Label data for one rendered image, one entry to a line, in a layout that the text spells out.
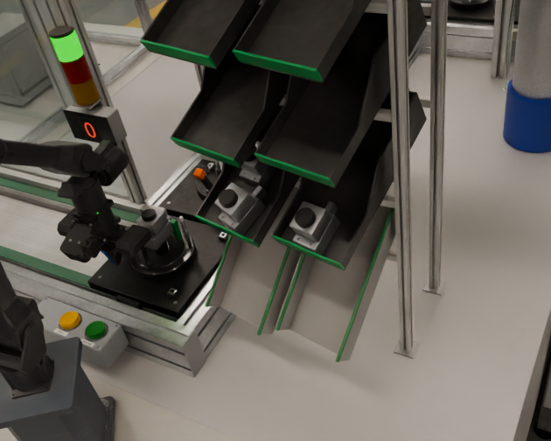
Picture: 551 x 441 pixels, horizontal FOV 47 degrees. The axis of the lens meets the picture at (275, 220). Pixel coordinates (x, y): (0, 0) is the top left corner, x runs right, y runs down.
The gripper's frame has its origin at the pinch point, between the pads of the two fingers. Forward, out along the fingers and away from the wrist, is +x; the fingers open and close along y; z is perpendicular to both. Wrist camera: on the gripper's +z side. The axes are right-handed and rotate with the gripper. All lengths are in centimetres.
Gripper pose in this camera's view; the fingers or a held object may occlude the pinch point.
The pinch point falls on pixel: (112, 251)
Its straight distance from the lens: 125.9
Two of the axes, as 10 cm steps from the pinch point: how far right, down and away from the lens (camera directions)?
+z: -4.6, 6.3, -6.2
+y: 8.7, 2.1, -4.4
